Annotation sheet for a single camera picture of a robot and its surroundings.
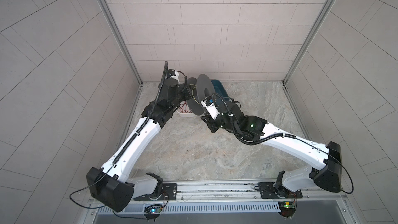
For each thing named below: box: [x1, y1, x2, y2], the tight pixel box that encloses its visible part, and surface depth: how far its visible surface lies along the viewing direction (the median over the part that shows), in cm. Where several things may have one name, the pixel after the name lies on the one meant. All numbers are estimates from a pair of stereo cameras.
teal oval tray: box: [210, 79, 230, 101], surface depth 111 cm
